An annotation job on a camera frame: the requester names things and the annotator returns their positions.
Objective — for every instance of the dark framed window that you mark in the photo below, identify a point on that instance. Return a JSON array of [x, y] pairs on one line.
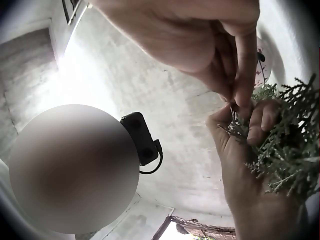
[[71, 11]]

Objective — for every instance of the person's left hand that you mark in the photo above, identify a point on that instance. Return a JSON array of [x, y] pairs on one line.
[[250, 190]]

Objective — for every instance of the small green conifer sprig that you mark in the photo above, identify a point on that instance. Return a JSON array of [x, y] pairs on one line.
[[236, 126]]

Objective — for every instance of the person's right hand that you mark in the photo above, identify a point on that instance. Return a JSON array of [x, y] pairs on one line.
[[175, 37]]

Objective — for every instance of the person's right index finger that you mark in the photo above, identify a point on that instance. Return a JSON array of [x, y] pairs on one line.
[[246, 70]]

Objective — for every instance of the person's right thumb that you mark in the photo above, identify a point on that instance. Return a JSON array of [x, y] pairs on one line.
[[212, 80]]

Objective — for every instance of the person's left thumb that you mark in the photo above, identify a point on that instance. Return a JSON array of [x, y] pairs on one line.
[[262, 122]]

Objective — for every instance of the bunch of green conifer sprigs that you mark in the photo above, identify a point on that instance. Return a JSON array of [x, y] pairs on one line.
[[287, 147]]

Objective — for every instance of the person's left fingers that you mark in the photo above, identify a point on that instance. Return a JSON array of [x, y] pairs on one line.
[[220, 125]]

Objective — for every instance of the white round thing red print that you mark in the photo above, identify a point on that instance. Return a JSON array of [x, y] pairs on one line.
[[263, 67]]

